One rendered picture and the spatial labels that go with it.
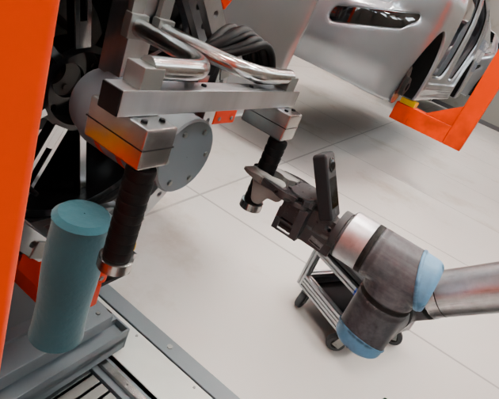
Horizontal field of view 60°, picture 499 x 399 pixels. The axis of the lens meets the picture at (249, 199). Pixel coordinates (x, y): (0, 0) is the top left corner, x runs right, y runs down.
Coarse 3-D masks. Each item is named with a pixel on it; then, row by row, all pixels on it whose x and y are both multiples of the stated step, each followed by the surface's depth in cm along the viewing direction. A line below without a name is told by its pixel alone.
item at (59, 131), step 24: (72, 0) 66; (72, 24) 68; (72, 48) 70; (96, 48) 74; (48, 72) 69; (48, 96) 76; (48, 120) 74; (48, 144) 76; (72, 144) 100; (48, 168) 94; (72, 168) 95; (96, 168) 96; (120, 168) 96; (48, 192) 87; (72, 192) 90; (96, 192) 91
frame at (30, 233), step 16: (192, 0) 77; (208, 0) 74; (192, 16) 79; (208, 16) 76; (192, 32) 84; (208, 32) 80; (208, 80) 90; (224, 80) 91; (192, 112) 96; (208, 112) 93; (160, 192) 95; (112, 208) 90; (32, 224) 76; (48, 224) 78; (32, 240) 71; (32, 256) 72
